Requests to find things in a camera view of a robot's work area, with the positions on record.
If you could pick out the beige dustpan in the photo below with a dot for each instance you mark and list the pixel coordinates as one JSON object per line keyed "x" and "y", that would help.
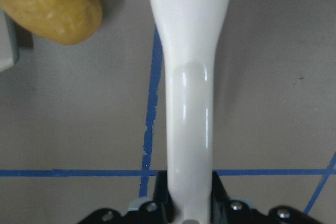
{"x": 9, "y": 53}

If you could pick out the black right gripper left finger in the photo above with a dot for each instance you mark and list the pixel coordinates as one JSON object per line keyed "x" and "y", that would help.
{"x": 162, "y": 197}

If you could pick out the golden brown bread roll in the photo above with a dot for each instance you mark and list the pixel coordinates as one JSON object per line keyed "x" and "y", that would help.
{"x": 66, "y": 22}

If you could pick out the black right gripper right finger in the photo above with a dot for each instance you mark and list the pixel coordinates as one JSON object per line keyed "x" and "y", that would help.
{"x": 219, "y": 198}

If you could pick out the white hand brush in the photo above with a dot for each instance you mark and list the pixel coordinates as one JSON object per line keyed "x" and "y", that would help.
{"x": 189, "y": 31}

